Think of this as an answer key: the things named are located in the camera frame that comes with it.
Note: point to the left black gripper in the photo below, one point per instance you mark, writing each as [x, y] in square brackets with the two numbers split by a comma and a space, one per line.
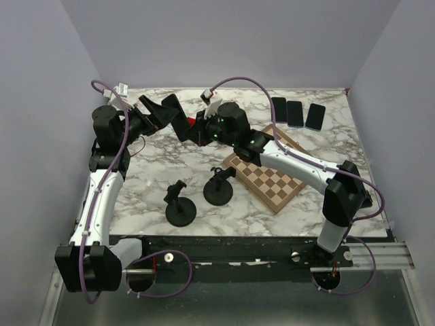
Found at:
[160, 116]

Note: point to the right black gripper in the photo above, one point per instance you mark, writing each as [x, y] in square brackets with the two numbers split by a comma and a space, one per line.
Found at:
[198, 133]

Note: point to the black phone stand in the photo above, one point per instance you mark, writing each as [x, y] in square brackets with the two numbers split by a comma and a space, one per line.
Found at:
[218, 190]
[180, 211]

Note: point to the purple case phone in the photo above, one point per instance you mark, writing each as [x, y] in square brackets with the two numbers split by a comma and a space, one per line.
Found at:
[280, 109]

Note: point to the blue case phone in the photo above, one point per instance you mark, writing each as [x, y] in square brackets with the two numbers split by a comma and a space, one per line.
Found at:
[294, 114]

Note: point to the black phone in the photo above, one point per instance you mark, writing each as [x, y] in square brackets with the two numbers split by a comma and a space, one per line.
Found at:
[315, 117]

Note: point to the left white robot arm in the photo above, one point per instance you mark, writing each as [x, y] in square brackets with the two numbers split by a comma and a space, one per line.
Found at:
[88, 262]

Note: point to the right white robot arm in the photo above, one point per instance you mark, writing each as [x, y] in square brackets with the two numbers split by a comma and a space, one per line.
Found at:
[340, 184]

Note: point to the right phone holder black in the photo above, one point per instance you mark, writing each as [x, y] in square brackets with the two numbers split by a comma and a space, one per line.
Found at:
[367, 202]

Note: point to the wooden chessboard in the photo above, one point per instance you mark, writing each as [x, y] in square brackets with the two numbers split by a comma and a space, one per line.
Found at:
[273, 188]

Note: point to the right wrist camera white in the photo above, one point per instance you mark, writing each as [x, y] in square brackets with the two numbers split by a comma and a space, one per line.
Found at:
[212, 100]

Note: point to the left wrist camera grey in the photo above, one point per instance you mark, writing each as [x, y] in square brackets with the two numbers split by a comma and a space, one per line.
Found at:
[122, 90]

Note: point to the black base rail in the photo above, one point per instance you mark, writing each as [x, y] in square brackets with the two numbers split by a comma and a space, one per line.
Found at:
[233, 259]

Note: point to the aluminium frame rail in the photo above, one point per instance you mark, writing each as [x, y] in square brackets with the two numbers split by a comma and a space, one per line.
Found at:
[388, 256]

